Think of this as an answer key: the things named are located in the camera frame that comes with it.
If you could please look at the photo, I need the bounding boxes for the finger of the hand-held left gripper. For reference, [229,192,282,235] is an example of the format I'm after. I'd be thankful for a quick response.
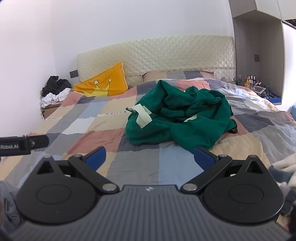
[28,135,50,149]

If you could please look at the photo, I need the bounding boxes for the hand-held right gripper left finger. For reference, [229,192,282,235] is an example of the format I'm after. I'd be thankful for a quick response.
[36,146,120,194]

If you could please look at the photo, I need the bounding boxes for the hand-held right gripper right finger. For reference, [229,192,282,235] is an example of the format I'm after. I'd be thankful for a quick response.
[180,146,264,194]

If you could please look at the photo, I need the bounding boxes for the green jacket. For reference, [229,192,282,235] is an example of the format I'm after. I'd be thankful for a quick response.
[125,79,238,154]

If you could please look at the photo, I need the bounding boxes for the white clothes pile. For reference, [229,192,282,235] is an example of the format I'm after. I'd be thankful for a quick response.
[40,88,73,107]

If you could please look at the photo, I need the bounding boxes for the black clothes pile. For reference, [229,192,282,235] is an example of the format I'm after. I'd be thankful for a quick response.
[42,75,72,95]

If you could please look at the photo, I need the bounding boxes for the cardboard box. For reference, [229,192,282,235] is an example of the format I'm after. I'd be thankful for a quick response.
[40,103,62,120]

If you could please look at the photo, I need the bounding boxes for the patchwork quilt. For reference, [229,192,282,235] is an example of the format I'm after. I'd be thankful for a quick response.
[0,77,296,187]

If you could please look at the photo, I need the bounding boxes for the person's grey pants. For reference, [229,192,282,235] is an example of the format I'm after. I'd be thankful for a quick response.
[0,181,23,230]

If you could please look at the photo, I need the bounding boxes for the yellow crown pillow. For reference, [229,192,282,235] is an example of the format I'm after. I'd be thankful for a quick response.
[73,61,128,97]

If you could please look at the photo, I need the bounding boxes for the fluffy white blue blanket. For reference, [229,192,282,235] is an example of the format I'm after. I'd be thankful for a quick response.
[268,153,296,216]

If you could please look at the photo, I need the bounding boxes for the patchwork pillow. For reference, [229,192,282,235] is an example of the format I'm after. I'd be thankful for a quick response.
[142,71,215,83]

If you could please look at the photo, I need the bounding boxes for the blue tray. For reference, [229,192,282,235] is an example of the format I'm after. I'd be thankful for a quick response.
[261,91,282,105]

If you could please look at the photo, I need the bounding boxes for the cream quilted headboard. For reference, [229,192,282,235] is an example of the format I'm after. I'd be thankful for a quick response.
[77,35,237,90]

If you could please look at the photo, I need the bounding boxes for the grey wardrobe unit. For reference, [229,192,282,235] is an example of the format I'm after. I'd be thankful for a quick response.
[228,0,296,105]

